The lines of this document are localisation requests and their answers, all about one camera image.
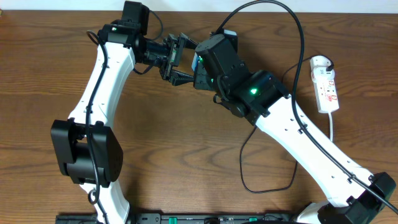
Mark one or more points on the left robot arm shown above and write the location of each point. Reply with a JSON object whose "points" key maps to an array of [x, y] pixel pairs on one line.
{"points": [[86, 148]]}

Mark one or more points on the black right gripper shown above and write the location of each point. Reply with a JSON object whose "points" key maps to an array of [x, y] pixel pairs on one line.
{"points": [[199, 78]]}

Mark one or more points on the blue screen smartphone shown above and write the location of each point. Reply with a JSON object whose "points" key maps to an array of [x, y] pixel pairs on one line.
{"points": [[195, 62]]}

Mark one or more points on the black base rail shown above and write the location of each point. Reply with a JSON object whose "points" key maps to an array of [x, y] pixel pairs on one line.
{"points": [[156, 218]]}

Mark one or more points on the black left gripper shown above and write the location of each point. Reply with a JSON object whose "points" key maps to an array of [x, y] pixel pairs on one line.
{"points": [[170, 58]]}

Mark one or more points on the white power strip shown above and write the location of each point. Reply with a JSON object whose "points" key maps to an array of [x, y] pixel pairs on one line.
{"points": [[323, 78]]}

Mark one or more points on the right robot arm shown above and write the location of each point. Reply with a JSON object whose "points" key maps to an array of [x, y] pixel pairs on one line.
{"points": [[353, 194]]}

